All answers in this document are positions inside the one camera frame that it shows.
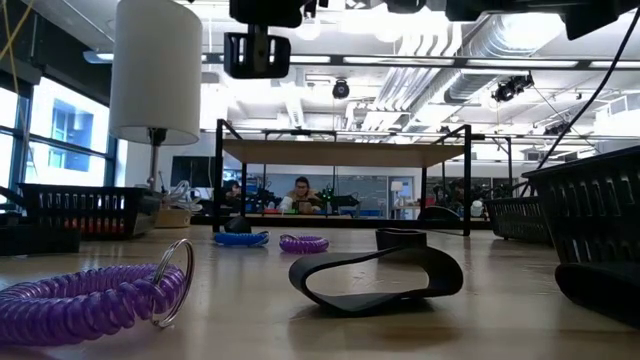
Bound black chair back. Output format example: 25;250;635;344
417;205;461;224

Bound black overhead frame bar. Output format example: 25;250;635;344
202;52;640;71

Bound small black cylinder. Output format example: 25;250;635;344
374;228;429;253

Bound round beige base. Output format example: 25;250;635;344
156;208;194;229

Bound black plastic slotted basket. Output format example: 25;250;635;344
18;183;162;240
521;146;640;281
485;196;554;246

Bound window with dark frame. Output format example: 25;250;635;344
0;74;119;201

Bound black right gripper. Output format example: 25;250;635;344
223;0;306;80

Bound black monitor screen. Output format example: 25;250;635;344
170;155;217;189

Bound yellow cable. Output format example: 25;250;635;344
0;0;35;96

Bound white shade table lamp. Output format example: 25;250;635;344
108;0;204;194

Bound blue coil wristband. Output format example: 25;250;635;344
214;230;270;249

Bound person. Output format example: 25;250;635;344
224;179;245;202
287;175;321;215

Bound wooden shelf riser black legs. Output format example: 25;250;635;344
212;118;474;237

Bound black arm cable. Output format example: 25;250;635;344
518;4;640;199

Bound purple coil wristband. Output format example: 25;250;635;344
278;234;330;255
0;238;195;349

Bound round white pendant lamp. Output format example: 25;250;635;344
294;14;323;42

